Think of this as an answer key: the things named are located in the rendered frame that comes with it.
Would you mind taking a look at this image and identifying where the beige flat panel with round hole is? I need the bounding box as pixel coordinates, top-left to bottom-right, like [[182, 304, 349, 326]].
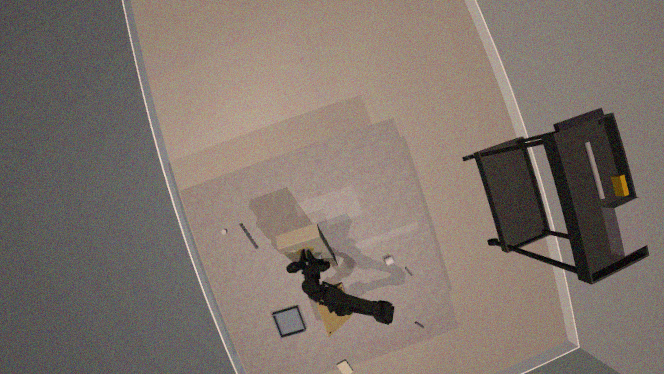
[[276, 223, 338, 268]]

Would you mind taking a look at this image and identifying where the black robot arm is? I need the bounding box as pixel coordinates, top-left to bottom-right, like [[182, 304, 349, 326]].
[[302, 258, 394, 325]]

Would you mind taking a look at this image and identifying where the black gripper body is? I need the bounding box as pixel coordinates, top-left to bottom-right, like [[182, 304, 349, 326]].
[[286, 261, 330, 282]]

